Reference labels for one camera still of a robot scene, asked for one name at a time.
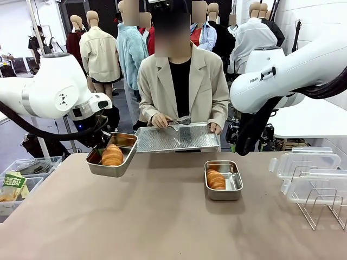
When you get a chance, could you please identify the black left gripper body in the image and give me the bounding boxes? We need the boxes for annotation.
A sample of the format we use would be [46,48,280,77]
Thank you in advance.
[81,127,111,150]

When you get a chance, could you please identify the golden croissant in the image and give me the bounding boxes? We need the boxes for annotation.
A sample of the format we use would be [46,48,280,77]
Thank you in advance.
[101,144,125,167]
[206,169,226,190]

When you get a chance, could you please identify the steel container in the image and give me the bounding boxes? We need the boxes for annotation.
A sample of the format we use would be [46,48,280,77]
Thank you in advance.
[86,132,138,178]
[204,160,243,202]

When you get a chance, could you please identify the perforated metal tray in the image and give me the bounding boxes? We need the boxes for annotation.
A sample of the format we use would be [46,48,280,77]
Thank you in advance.
[134,122,221,153]

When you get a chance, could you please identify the metal tongs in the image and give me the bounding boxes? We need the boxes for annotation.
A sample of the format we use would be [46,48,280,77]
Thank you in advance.
[167,115,192,132]

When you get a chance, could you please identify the clear plastic lid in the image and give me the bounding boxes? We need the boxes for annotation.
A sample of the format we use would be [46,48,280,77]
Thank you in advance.
[268,147,342,181]
[281,169,347,205]

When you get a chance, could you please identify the person left forearm beige sleeve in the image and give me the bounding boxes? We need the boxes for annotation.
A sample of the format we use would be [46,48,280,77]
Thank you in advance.
[210,104,230,128]

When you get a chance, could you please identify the person right forearm beige sleeve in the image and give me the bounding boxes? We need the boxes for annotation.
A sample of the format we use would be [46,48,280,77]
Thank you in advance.
[138,104,160,125]

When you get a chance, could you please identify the person left hand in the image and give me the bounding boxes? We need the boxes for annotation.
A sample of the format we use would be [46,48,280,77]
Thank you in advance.
[207,121,222,135]

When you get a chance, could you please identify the person right hand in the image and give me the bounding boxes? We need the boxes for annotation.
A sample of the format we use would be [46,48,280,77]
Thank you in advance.
[150,112,171,129]

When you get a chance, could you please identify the clear plastic bin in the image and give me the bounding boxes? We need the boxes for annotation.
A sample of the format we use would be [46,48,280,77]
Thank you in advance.
[7,156,63,177]
[0,175,44,223]

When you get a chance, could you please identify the black bag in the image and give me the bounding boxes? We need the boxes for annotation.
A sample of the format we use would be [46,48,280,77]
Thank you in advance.
[21,134,72,159]

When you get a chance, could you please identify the person in beige blazer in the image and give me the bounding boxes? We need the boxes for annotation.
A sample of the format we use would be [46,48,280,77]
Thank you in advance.
[137,0,231,136]

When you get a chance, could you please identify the mannequin cream jacket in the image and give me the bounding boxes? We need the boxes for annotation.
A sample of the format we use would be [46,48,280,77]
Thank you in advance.
[79,10,122,94]

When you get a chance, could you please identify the mannequin black jacket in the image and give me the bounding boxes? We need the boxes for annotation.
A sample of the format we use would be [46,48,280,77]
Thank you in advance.
[207,2,236,82]

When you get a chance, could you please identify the mannequin light blue fleece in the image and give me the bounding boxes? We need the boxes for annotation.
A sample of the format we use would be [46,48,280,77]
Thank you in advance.
[115,0,149,92]

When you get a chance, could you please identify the green snack bag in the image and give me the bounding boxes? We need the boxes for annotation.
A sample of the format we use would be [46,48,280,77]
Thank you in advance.
[2,171,29,202]

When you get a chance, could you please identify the mannequin dark red sweater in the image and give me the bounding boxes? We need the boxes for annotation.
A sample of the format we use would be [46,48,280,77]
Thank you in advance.
[66,15,88,68]

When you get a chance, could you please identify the mannequin black coat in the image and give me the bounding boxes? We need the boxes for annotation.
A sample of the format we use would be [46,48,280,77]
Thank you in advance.
[260,2,286,47]

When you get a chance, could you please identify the mannequin white shirt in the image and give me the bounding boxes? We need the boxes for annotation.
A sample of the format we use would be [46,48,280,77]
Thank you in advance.
[230,2,279,74]

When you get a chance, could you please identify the mannequin red top blue shirt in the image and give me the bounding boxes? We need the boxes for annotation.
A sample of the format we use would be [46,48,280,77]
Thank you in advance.
[189,1,218,52]

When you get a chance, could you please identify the black tripod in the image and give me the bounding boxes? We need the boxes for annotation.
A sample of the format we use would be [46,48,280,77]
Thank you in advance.
[291,19,303,52]

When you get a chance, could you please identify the standing background person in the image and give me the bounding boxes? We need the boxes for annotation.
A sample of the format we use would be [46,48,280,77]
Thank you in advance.
[28,25,54,64]

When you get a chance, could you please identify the mannequin red jacket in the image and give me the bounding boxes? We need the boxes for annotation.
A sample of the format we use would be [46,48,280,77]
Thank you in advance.
[138,12,156,56]

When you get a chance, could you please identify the seated background person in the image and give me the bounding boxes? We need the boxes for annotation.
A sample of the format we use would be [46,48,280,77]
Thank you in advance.
[0,44,14,78]

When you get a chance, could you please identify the black right arm cable sleeve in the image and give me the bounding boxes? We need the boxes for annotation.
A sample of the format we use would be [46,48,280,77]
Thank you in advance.
[235,66,347,157]

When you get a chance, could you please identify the black arm cable sleeve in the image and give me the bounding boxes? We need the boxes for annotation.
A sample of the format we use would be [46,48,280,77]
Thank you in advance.
[235,66,347,157]
[0,101,109,141]

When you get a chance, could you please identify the black left arm cable sleeve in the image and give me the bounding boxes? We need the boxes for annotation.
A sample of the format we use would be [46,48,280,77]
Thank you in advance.
[0,101,109,141]

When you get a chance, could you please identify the metal wire rack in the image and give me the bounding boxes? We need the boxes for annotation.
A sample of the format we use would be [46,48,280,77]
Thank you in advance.
[294,166,347,231]

